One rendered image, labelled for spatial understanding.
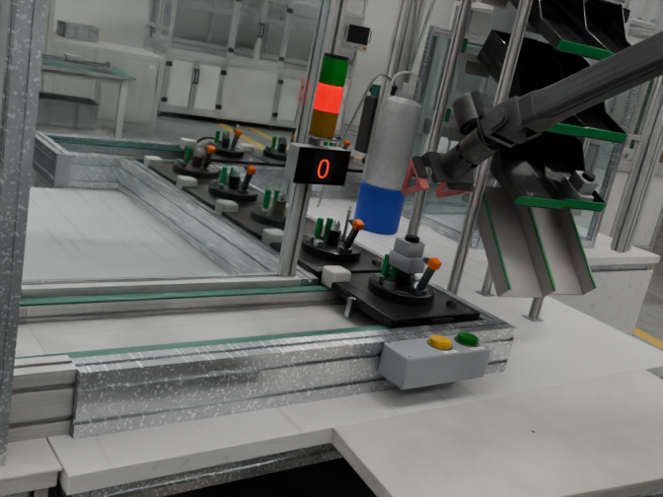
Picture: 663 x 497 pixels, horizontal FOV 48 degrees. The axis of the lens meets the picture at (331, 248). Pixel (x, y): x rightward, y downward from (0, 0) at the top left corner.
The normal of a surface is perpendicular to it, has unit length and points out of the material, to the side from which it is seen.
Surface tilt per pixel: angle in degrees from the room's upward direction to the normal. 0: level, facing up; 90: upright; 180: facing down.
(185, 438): 0
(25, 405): 90
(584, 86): 81
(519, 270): 45
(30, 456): 0
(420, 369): 90
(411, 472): 0
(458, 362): 90
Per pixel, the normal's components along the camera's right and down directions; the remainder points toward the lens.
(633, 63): -0.72, -0.13
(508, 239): 0.44, -0.44
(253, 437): 0.19, -0.94
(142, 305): 0.57, 0.33
